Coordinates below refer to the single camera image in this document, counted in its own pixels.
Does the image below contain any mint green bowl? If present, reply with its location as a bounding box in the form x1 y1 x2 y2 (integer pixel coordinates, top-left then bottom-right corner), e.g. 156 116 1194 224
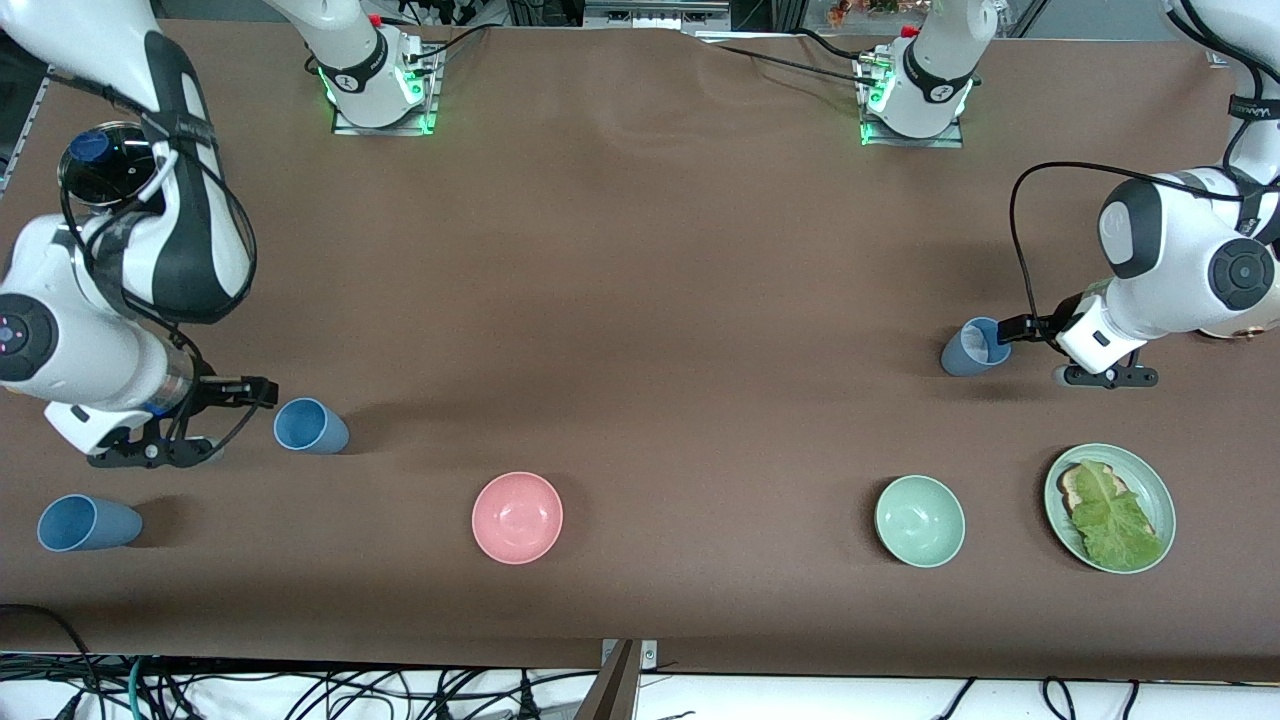
875 475 967 568

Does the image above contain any green lettuce leaf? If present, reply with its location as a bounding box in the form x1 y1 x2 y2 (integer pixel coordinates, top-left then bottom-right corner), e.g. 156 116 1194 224
1070 460 1165 573

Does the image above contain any mint green plate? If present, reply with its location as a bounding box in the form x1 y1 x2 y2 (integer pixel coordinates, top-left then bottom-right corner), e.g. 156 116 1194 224
1044 443 1177 575

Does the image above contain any pink bowl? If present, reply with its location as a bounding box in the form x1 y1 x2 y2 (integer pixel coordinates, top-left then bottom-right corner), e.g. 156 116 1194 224
472 472 564 565

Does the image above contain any black arm base cable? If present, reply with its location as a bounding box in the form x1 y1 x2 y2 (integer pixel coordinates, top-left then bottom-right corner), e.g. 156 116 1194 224
700 38 881 87
405 22 493 63

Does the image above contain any dark angled bar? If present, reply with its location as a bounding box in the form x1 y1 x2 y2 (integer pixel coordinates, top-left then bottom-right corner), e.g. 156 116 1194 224
572 640 641 720

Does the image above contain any toasted bread slice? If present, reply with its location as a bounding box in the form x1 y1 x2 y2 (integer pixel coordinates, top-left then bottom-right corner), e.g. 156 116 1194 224
1060 462 1166 546

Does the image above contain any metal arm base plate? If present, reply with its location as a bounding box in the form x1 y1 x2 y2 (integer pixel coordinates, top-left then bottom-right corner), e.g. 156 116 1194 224
858 55 967 150
330 45 442 137

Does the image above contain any aluminium frame crossbar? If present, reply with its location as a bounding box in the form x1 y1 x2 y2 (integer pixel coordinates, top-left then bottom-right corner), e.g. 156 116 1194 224
583 0 732 31

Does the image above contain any blue plastic cup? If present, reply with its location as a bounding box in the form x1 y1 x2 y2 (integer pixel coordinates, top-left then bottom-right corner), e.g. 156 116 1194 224
37 494 143 553
940 317 1012 377
274 397 350 456

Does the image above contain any black looped cable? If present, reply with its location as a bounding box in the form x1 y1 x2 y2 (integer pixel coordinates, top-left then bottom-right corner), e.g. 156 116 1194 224
0 603 101 720

